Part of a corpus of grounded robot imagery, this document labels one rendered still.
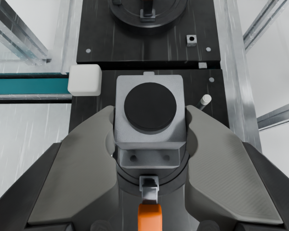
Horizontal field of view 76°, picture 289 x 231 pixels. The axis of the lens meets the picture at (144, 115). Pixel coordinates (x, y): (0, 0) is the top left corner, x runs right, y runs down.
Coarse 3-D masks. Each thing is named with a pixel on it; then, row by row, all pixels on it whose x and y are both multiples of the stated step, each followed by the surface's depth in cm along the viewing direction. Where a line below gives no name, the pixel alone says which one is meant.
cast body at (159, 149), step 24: (144, 72) 17; (120, 96) 12; (144, 96) 11; (168, 96) 11; (120, 120) 11; (144, 120) 10; (168, 120) 10; (120, 144) 11; (144, 144) 11; (168, 144) 11; (144, 168) 16
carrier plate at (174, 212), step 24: (120, 72) 30; (168, 72) 30; (192, 72) 30; (216, 72) 30; (72, 96) 29; (96, 96) 29; (192, 96) 29; (216, 96) 29; (72, 120) 28; (120, 192) 25; (120, 216) 24; (168, 216) 24; (192, 216) 24
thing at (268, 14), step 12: (276, 0) 27; (288, 0) 27; (264, 12) 31; (276, 12) 29; (252, 24) 34; (264, 24) 32; (252, 36) 34; (288, 108) 25; (264, 120) 31; (276, 120) 28; (288, 120) 26
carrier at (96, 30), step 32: (96, 0) 34; (128, 0) 31; (160, 0) 31; (192, 0) 34; (96, 32) 32; (128, 32) 32; (160, 32) 32; (192, 32) 32; (128, 64) 31; (160, 64) 31; (192, 64) 31
